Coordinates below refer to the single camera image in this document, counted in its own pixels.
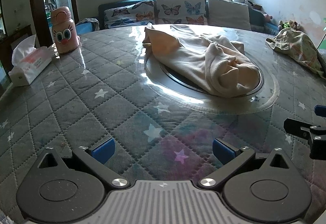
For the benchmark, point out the pink cartoon face bottle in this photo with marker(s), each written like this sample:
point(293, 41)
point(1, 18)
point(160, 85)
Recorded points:
point(64, 30)

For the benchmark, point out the butterfly pillow right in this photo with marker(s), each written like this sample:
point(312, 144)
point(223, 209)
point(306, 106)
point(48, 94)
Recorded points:
point(193, 12)

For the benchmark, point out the green floral crumpled garment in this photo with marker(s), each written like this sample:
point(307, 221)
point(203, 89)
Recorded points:
point(298, 46)

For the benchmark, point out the plain grey cushion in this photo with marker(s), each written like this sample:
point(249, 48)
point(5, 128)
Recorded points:
point(228, 14)

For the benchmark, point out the butterfly pillow left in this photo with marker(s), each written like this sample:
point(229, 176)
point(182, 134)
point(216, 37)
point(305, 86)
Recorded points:
point(137, 14)

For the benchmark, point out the cream beige sweatshirt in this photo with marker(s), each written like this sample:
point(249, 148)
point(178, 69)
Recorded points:
point(213, 62)

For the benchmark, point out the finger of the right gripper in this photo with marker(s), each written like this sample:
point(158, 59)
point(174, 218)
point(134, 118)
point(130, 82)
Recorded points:
point(314, 135)
point(320, 110)

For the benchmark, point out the white pink tissue pack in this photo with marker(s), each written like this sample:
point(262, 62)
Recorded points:
point(28, 62)

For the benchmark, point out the butterfly pillow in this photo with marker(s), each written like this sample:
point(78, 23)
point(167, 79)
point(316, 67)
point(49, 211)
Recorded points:
point(193, 12)
point(137, 14)

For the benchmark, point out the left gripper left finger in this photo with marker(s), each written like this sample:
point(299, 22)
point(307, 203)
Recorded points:
point(66, 190)

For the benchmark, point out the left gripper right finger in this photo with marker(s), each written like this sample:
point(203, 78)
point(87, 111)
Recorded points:
point(258, 187)

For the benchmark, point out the blue chair with cloth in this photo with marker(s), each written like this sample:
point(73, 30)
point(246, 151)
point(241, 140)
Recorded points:
point(87, 25)

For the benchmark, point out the round black induction cooktop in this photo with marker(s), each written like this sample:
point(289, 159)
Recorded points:
point(185, 82)

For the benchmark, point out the grey quilted star tablecloth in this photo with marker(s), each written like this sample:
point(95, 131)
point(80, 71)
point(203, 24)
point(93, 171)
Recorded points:
point(162, 130)

